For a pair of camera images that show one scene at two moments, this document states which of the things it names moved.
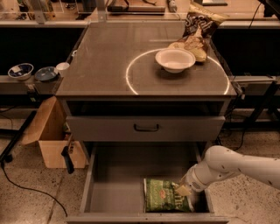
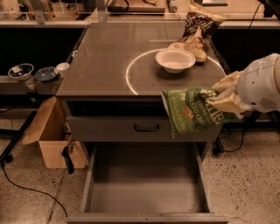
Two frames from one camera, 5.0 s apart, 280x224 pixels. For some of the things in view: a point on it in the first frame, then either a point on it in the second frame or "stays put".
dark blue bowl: x=45 y=73 stays put
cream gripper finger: x=183 y=191 to x=229 y=103
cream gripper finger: x=185 y=180 to x=227 y=85
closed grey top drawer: x=143 y=129 stays put
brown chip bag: x=200 y=24 stays put
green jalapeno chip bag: x=161 y=196 to x=189 y=109
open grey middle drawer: x=115 y=191 stays put
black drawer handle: x=146 y=130 stays put
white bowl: x=175 y=60 stays put
